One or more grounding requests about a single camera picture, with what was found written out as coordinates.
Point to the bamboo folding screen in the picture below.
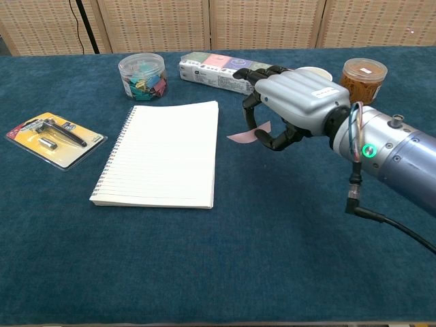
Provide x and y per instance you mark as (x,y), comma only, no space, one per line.
(265,24)

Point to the black tripod stand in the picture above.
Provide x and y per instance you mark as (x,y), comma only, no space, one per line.
(86,24)

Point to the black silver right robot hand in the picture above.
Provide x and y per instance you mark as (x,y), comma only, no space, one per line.
(299,93)

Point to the multicolour tissue pack row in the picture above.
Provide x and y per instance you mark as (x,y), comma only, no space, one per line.
(211,69)

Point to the clear jar of binder clips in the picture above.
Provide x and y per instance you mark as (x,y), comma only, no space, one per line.
(143,78)

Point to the small pink strip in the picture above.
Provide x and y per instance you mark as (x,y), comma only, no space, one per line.
(240,138)

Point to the blue table cloth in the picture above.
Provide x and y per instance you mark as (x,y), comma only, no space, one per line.
(238,255)

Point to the clear jar of rubber bands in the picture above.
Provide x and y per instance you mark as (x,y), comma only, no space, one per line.
(362,78)

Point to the white spiral notebook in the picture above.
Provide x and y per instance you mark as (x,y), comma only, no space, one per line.
(163,153)

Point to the white paper cup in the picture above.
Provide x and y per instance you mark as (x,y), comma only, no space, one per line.
(322,72)

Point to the yellow razor blister pack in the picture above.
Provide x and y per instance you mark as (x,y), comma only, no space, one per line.
(68,150)

